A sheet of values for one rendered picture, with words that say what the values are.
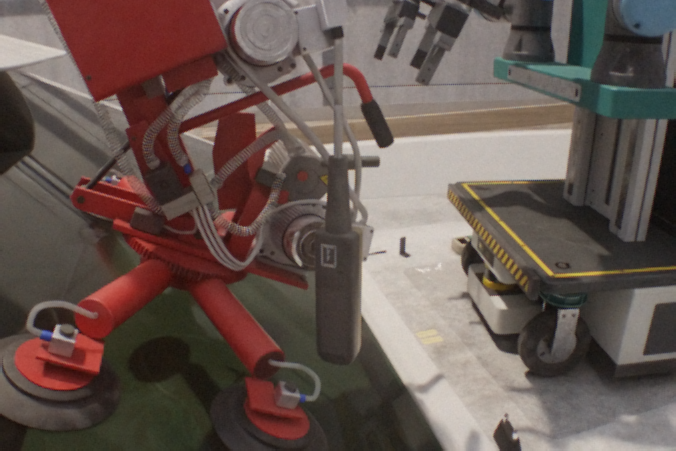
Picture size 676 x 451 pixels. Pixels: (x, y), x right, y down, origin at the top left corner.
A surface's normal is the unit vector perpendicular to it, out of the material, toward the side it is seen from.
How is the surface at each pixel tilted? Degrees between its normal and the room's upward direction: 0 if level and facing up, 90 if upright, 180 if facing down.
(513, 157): 90
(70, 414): 41
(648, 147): 90
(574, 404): 0
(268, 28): 81
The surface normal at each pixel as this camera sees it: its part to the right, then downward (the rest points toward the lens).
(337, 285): -0.33, 0.31
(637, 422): 0.00, -0.94
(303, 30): 0.28, 0.17
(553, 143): 0.04, 0.33
